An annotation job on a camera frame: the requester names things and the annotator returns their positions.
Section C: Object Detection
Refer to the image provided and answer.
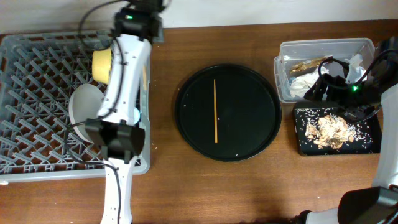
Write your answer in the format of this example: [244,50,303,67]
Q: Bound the food scraps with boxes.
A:
[305,115,356,150]

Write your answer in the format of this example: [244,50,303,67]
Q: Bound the clear plastic bin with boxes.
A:
[274,38,375,104]

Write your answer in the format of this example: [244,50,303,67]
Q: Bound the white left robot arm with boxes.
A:
[85,0,166,223]

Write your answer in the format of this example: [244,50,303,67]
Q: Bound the white napkin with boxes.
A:
[289,68,319,98]

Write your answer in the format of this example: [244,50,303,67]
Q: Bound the round black tray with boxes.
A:
[174,64,282,162]

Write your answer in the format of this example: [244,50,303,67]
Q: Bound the black rectangular tray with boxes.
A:
[292,102,382,156]

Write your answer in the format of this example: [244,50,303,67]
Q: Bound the grey round plate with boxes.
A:
[68,84,104,143]

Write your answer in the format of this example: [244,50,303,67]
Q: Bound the grey dishwasher rack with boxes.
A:
[0,28,152,184]

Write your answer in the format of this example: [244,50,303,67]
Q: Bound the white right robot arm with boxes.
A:
[294,37,397,223]

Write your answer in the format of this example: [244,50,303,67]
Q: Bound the wooden chopstick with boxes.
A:
[142,65,147,91]
[213,79,218,144]

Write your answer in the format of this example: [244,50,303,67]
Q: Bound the blue plastic cup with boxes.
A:
[133,108,141,124]

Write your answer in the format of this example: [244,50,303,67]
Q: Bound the gold snack wrapper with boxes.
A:
[289,55,333,74]

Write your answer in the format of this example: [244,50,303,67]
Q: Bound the yellow bowl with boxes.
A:
[92,48,112,84]

